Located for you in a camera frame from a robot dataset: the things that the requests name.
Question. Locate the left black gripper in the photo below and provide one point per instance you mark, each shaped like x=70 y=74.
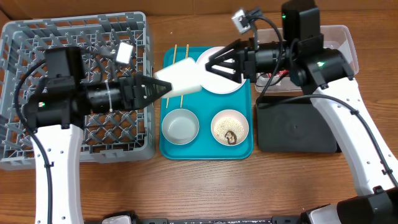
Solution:
x=132 y=92

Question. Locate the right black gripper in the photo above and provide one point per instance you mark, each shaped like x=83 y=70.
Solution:
x=249 y=65

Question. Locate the large white plate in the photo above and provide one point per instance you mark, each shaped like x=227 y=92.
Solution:
x=213 y=82

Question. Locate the white cup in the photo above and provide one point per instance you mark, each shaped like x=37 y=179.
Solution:
x=185 y=77

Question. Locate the red snack wrapper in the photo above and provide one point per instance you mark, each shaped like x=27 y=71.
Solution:
x=279 y=74

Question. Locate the grey metal bowl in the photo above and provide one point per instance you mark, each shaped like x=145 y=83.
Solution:
x=180 y=126

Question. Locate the wooden chopstick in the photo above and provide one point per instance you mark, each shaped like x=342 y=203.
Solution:
x=173 y=61
x=186 y=56

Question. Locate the small white bowl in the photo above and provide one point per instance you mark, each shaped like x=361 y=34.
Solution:
x=231 y=114

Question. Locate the brown food scrap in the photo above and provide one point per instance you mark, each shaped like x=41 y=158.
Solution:
x=231 y=138

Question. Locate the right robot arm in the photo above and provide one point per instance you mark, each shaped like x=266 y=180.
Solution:
x=328 y=81

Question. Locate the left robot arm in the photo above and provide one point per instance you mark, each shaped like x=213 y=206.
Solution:
x=54 y=117

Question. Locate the grey plastic dish rack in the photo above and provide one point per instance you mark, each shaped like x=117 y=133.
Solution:
x=120 y=136

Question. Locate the teal plastic tray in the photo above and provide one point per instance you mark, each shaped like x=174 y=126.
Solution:
x=205 y=105

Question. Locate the black tray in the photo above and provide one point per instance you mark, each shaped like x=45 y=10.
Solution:
x=293 y=127

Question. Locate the clear plastic bin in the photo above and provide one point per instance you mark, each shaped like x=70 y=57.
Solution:
x=335 y=37

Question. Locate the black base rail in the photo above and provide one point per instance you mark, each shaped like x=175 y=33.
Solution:
x=136 y=220

